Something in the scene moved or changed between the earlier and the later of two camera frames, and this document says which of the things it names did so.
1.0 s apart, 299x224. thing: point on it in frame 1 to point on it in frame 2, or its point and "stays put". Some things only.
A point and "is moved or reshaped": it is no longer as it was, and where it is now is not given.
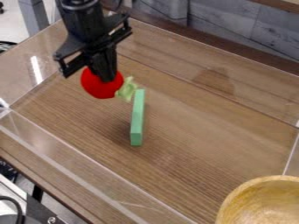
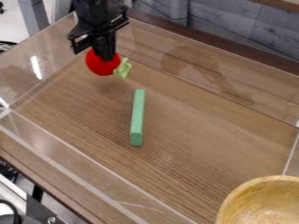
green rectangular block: (136, 119) stays put
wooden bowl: (267, 200) stays put
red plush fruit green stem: (101, 89) is moved or reshaped
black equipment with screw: (37, 213) stays put
